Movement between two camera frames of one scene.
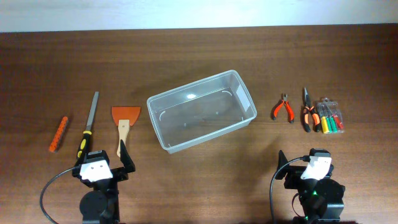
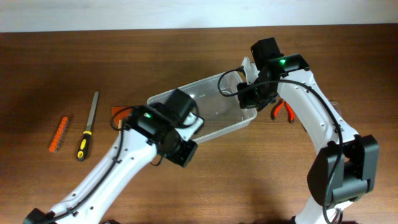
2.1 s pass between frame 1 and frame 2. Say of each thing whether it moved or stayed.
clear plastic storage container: stayed
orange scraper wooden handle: stayed
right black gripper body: moved
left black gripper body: moved
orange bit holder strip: stayed
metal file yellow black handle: stayed
